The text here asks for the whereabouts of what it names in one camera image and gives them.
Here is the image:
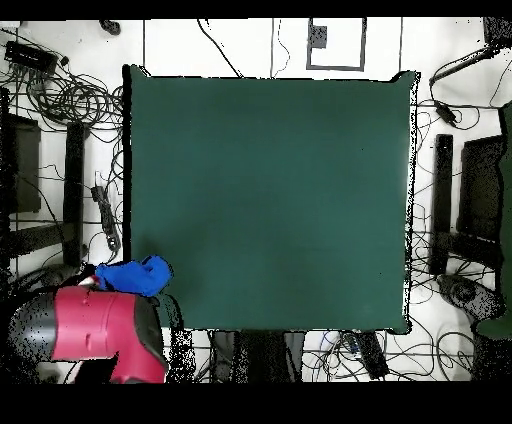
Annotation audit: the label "blue printed t-shirt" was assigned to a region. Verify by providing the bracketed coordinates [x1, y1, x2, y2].
[94, 255, 174, 298]

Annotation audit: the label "black flat panel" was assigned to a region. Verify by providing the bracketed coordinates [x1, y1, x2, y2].
[456, 134, 506, 242]
[0, 113, 42, 215]

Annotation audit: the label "dark green table cloth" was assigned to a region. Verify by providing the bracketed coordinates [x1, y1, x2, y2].
[121, 63, 420, 336]

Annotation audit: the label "black power strip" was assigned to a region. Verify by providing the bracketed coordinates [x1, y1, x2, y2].
[341, 331, 390, 380]
[90, 184, 122, 252]

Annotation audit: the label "black stand bar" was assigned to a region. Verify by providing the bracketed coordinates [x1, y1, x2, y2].
[61, 120, 90, 268]
[428, 133, 455, 276]

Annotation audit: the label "dark grey square patch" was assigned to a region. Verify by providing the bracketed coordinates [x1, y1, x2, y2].
[308, 24, 329, 50]

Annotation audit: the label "grey chair base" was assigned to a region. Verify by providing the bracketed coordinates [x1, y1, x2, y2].
[39, 263, 79, 289]
[436, 273, 503, 321]

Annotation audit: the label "black power adapter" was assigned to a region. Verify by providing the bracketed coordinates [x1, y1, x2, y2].
[433, 99, 458, 126]

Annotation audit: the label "black rod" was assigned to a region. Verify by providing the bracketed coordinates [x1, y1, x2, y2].
[428, 44, 501, 87]

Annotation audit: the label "black box device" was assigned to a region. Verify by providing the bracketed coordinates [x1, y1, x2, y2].
[3, 39, 60, 74]

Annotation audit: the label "black speckled box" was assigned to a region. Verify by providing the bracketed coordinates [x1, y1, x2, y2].
[482, 16, 512, 47]

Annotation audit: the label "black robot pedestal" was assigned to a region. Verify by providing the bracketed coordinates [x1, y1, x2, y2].
[209, 330, 305, 384]

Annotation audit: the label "grey square floor frame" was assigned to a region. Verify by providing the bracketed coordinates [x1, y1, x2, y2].
[305, 16, 367, 73]

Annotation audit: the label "coiled black cables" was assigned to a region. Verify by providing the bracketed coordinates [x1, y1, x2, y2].
[23, 71, 125, 131]

